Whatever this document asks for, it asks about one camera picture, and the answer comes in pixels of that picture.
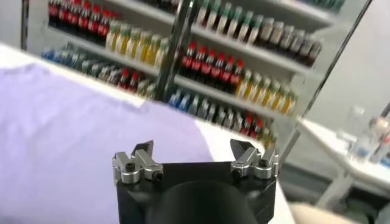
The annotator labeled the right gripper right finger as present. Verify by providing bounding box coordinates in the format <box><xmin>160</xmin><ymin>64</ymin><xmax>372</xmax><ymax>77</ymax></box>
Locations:
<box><xmin>230</xmin><ymin>138</ymin><xmax>280</xmax><ymax>180</ymax></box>

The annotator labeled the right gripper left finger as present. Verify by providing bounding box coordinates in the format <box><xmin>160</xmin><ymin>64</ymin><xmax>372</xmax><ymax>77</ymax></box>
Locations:
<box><xmin>112</xmin><ymin>139</ymin><xmax>165</xmax><ymax>184</ymax></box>

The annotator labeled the purple cat print t-shirt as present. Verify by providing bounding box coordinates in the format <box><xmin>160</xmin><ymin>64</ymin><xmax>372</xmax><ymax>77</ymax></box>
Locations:
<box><xmin>0</xmin><ymin>62</ymin><xmax>214</xmax><ymax>224</ymax></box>

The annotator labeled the small yellow tea bottle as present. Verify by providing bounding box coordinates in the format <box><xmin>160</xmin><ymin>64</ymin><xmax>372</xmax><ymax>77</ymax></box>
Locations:
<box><xmin>261</xmin><ymin>126</ymin><xmax>271</xmax><ymax>144</ymax></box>
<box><xmin>136</xmin><ymin>78</ymin><xmax>147</xmax><ymax>96</ymax></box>
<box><xmin>146</xmin><ymin>81</ymin><xmax>157</xmax><ymax>99</ymax></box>

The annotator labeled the small cola bottle red cap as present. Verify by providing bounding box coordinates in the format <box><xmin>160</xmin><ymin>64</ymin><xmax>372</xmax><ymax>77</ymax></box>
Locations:
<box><xmin>252</xmin><ymin>118</ymin><xmax>263</xmax><ymax>138</ymax></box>
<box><xmin>127</xmin><ymin>72</ymin><xmax>138</xmax><ymax>92</ymax></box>
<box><xmin>118</xmin><ymin>69</ymin><xmax>129</xmax><ymax>89</ymax></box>
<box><xmin>243</xmin><ymin>114</ymin><xmax>253</xmax><ymax>135</ymax></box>

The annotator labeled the large yellow tea bottle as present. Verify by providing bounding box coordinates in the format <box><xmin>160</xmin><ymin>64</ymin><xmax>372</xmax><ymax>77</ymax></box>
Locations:
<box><xmin>137</xmin><ymin>30</ymin><xmax>149</xmax><ymax>63</ymax></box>
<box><xmin>127</xmin><ymin>27</ymin><xmax>140</xmax><ymax>59</ymax></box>
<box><xmin>266</xmin><ymin>80</ymin><xmax>278</xmax><ymax>109</ymax></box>
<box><xmin>248</xmin><ymin>72</ymin><xmax>260</xmax><ymax>101</ymax></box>
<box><xmin>257</xmin><ymin>77</ymin><xmax>269</xmax><ymax>105</ymax></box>
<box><xmin>239</xmin><ymin>69</ymin><xmax>251</xmax><ymax>98</ymax></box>
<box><xmin>285</xmin><ymin>91</ymin><xmax>298</xmax><ymax>116</ymax></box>
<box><xmin>105</xmin><ymin>20</ymin><xmax>119</xmax><ymax>51</ymax></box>
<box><xmin>157</xmin><ymin>38</ymin><xmax>169</xmax><ymax>69</ymax></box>
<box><xmin>116</xmin><ymin>24</ymin><xmax>129</xmax><ymax>55</ymax></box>
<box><xmin>276</xmin><ymin>85</ymin><xmax>288</xmax><ymax>113</ymax></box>
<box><xmin>147</xmin><ymin>33</ymin><xmax>159</xmax><ymax>66</ymax></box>

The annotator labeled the small clear green bottle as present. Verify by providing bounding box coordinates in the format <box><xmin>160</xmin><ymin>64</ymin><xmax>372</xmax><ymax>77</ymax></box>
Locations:
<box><xmin>188</xmin><ymin>96</ymin><xmax>199</xmax><ymax>114</ymax></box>
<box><xmin>70</xmin><ymin>55</ymin><xmax>81</xmax><ymax>72</ymax></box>
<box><xmin>61</xmin><ymin>52</ymin><xmax>72</xmax><ymax>69</ymax></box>
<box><xmin>197</xmin><ymin>99</ymin><xmax>208</xmax><ymax>117</ymax></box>

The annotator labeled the small blue water bottle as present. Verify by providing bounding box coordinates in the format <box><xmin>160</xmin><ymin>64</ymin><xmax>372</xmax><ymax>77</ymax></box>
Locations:
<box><xmin>51</xmin><ymin>49</ymin><xmax>62</xmax><ymax>66</ymax></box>
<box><xmin>170</xmin><ymin>89</ymin><xmax>180</xmax><ymax>107</ymax></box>
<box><xmin>42</xmin><ymin>46</ymin><xmax>53</xmax><ymax>63</ymax></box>
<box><xmin>179</xmin><ymin>93</ymin><xmax>190</xmax><ymax>111</ymax></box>

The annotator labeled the white side table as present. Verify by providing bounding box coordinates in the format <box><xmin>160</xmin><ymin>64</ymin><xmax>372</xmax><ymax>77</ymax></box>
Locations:
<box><xmin>297</xmin><ymin>117</ymin><xmax>390</xmax><ymax>211</ymax></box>

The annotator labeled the glass beverage display cabinet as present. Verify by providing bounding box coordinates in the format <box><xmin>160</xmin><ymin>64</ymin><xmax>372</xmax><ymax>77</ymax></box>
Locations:
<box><xmin>19</xmin><ymin>0</ymin><xmax>190</xmax><ymax>103</ymax></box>
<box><xmin>155</xmin><ymin>0</ymin><xmax>374</xmax><ymax>153</ymax></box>

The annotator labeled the tall clear bottle white cap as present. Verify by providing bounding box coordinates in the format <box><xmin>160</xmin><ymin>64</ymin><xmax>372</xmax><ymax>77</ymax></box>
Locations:
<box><xmin>337</xmin><ymin>105</ymin><xmax>368</xmax><ymax>143</ymax></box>

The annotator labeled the dark drink bottle tan label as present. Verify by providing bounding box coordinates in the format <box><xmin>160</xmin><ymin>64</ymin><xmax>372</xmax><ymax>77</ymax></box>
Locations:
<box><xmin>291</xmin><ymin>29</ymin><xmax>302</xmax><ymax>58</ymax></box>
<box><xmin>261</xmin><ymin>17</ymin><xmax>274</xmax><ymax>46</ymax></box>
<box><xmin>308</xmin><ymin>39</ymin><xmax>322</xmax><ymax>67</ymax></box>
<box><xmin>300</xmin><ymin>33</ymin><xmax>312</xmax><ymax>62</ymax></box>
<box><xmin>271</xmin><ymin>20</ymin><xmax>283</xmax><ymax>50</ymax></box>
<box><xmin>281</xmin><ymin>24</ymin><xmax>293</xmax><ymax>54</ymax></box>

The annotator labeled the dark tea bottle green cap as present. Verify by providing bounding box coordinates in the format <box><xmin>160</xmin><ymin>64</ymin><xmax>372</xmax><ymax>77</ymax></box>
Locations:
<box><xmin>196</xmin><ymin>0</ymin><xmax>210</xmax><ymax>27</ymax></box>
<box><xmin>207</xmin><ymin>0</ymin><xmax>219</xmax><ymax>30</ymax></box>
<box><xmin>227</xmin><ymin>5</ymin><xmax>241</xmax><ymax>38</ymax></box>
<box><xmin>249</xmin><ymin>14</ymin><xmax>263</xmax><ymax>46</ymax></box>
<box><xmin>217</xmin><ymin>2</ymin><xmax>230</xmax><ymax>34</ymax></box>
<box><xmin>238</xmin><ymin>10</ymin><xmax>252</xmax><ymax>42</ymax></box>

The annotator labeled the clear water bottle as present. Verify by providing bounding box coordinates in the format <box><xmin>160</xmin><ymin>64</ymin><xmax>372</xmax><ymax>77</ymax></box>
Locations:
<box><xmin>367</xmin><ymin>115</ymin><xmax>390</xmax><ymax>163</ymax></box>

